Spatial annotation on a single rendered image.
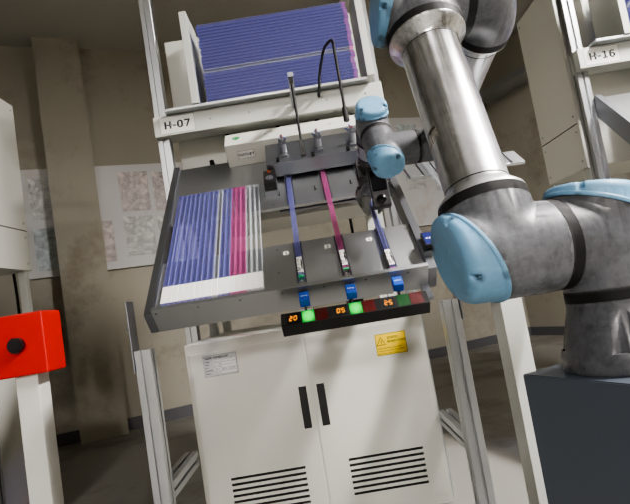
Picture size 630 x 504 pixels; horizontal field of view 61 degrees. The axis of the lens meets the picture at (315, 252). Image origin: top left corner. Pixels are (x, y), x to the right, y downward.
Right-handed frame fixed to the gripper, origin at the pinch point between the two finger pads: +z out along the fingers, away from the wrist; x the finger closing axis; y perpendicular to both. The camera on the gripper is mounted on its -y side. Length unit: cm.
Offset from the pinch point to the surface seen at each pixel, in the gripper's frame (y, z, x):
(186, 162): 54, 19, 58
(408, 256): -19.2, -4.2, -4.7
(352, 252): -14.2, -2.9, 8.5
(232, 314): -26.6, -3.0, 39.9
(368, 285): -26.1, -4.9, 6.7
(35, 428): -38, 18, 96
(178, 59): 87, -2, 56
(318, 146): 32.2, 1.6, 11.2
